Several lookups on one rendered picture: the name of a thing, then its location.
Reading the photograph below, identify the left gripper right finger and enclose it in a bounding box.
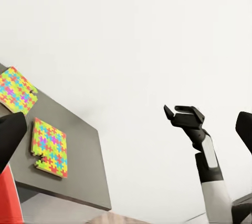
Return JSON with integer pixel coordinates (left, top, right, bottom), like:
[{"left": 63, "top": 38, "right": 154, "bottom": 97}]
[{"left": 235, "top": 111, "right": 252, "bottom": 154}]

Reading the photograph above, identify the jigsaw puzzle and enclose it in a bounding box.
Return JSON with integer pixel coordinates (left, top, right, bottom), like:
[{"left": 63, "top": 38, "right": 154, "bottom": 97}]
[
  {"left": 31, "top": 118, "right": 67, "bottom": 178},
  {"left": 0, "top": 67, "right": 37, "bottom": 115}
]

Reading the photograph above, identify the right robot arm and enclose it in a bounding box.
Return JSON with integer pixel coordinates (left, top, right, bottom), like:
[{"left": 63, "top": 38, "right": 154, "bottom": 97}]
[{"left": 163, "top": 106, "right": 252, "bottom": 224}]

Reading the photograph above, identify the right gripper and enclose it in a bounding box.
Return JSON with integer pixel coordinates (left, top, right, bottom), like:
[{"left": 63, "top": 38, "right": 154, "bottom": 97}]
[{"left": 163, "top": 106, "right": 205, "bottom": 139}]

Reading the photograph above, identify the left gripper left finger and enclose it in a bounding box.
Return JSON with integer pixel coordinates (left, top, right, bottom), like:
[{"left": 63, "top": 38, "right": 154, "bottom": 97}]
[{"left": 0, "top": 111, "right": 27, "bottom": 174}]

